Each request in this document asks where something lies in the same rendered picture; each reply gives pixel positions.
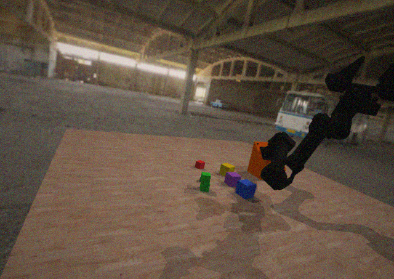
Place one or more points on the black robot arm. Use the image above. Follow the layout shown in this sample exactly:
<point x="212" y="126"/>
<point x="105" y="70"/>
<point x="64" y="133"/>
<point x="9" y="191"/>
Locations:
<point x="337" y="127"/>

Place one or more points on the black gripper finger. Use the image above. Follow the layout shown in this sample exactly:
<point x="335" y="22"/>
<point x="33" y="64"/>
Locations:
<point x="346" y="75"/>
<point x="387" y="78"/>

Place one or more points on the purple cube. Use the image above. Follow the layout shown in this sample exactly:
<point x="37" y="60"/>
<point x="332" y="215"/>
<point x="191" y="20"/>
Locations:
<point x="232" y="178"/>

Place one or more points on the green block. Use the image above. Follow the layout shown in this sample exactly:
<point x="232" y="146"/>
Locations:
<point x="205" y="178"/>
<point x="204" y="187"/>

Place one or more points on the blue block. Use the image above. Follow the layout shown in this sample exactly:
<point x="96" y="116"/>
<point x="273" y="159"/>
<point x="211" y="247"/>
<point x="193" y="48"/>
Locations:
<point x="245" y="188"/>

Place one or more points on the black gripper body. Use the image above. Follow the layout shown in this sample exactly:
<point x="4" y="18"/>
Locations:
<point x="362" y="90"/>

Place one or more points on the yellow block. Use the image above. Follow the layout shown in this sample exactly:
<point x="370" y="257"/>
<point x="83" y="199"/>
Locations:
<point x="226" y="168"/>

